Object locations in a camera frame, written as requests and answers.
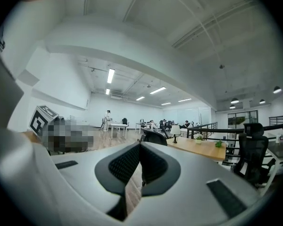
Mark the black office chair with headrest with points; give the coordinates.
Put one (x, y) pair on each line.
(252, 152)

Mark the black metal railing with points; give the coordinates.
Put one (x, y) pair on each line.
(202, 128)

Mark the dark desk with white legs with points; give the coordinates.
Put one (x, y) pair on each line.
(281, 150)

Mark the potted plant in white pot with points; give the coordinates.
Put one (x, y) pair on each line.
(198, 139)

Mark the white shade table lamp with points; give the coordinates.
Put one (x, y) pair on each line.
(175, 130)

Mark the ceiling tube lights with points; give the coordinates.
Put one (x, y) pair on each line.
(110, 75)

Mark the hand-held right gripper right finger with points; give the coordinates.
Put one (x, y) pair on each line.
(202, 173)

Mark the white ceiling air conditioner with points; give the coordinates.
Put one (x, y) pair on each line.
(116, 97)

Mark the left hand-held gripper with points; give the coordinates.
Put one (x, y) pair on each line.
(41, 122)

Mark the wooden desk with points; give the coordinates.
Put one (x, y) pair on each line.
(198, 149)

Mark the black framed glass partition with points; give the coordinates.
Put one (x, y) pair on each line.
(243, 119)

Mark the small green plant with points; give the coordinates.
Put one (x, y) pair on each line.
(218, 144)

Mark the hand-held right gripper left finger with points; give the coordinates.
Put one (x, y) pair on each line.
(85, 173)

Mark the black mesh office chair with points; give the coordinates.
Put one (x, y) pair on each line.
(155, 138)

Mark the small black office chair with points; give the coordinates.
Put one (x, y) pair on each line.
(125, 121)

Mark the white table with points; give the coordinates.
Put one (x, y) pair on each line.
(118, 125)

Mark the person's left forearm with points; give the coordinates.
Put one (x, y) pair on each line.
(29, 136)

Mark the black dome pendant lamp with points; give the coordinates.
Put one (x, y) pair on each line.
(262, 101)
(277, 89)
(232, 106)
(234, 100)

